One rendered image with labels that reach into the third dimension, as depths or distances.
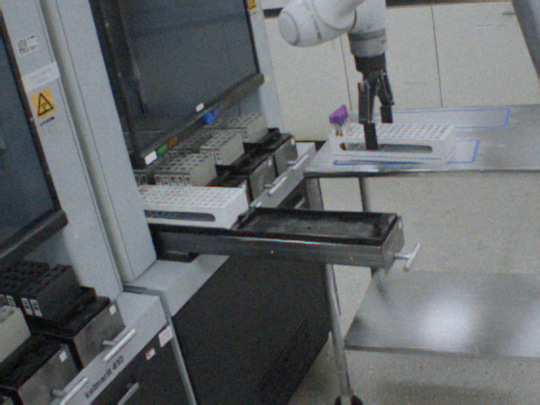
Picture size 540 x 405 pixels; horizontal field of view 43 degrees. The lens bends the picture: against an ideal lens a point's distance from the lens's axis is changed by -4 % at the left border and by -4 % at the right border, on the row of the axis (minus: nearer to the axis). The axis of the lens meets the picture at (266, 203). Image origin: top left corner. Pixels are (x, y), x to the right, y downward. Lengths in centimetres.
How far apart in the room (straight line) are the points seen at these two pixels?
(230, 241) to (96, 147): 35
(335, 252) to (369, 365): 100
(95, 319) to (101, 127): 40
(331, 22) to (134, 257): 66
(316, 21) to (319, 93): 250
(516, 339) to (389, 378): 51
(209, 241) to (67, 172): 36
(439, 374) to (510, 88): 180
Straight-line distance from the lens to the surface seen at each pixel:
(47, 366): 129
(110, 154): 150
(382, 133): 174
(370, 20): 163
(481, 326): 203
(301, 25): 149
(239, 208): 157
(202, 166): 176
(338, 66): 389
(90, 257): 147
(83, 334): 134
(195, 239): 157
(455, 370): 233
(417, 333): 202
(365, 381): 232
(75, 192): 143
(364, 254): 140
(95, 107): 147
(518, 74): 365
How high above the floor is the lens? 148
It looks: 24 degrees down
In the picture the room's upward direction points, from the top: 11 degrees counter-clockwise
